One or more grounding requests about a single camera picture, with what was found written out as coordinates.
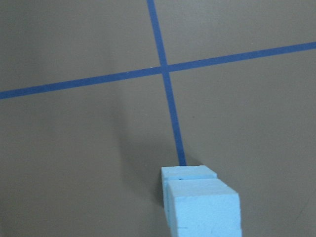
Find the light blue block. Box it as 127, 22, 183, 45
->
161, 165, 217, 189
167, 178, 242, 237

